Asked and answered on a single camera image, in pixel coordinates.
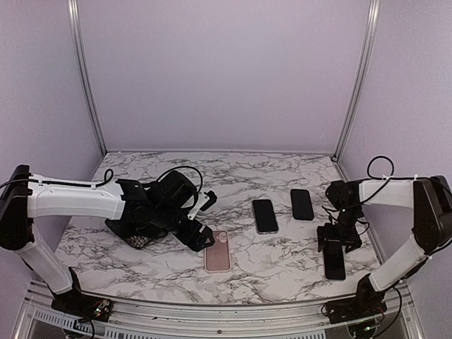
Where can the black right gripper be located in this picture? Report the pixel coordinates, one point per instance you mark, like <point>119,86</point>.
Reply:
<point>353,240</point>

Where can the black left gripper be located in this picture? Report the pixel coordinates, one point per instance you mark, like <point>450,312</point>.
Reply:
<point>195,244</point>

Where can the black smartphone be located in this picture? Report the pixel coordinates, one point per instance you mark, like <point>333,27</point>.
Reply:
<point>265,216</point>
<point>334,265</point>

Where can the pink phone case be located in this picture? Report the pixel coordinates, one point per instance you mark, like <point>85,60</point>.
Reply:
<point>217,256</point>

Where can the black phone case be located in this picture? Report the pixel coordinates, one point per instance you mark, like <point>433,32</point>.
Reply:
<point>301,205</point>

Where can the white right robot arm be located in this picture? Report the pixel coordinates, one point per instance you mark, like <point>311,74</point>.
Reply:
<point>416,210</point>

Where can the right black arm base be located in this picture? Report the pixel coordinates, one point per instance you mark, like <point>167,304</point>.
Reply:
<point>353,307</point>

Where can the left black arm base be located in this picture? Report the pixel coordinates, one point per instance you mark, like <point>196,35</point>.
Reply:
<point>77,303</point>

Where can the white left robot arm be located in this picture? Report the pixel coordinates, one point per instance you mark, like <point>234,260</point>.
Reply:
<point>136,212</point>

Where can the black square patterned plate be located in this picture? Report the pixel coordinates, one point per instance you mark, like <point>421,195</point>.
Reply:
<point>128,232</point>

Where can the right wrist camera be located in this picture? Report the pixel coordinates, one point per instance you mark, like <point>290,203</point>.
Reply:
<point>332,227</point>

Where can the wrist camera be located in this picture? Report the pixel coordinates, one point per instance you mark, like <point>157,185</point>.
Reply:
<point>204,202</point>
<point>332,227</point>

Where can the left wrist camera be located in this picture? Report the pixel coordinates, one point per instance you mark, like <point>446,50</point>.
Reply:
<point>204,202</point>

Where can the front aluminium rail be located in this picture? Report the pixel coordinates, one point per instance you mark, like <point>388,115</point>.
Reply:
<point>131,318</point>

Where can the right aluminium frame post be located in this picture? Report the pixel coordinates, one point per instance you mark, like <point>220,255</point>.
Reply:
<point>362,70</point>

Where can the aluminium frame post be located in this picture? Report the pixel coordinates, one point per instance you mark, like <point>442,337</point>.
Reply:
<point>362,70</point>
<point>77,36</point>

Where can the left aluminium frame post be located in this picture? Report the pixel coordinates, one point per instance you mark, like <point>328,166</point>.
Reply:
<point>77,36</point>

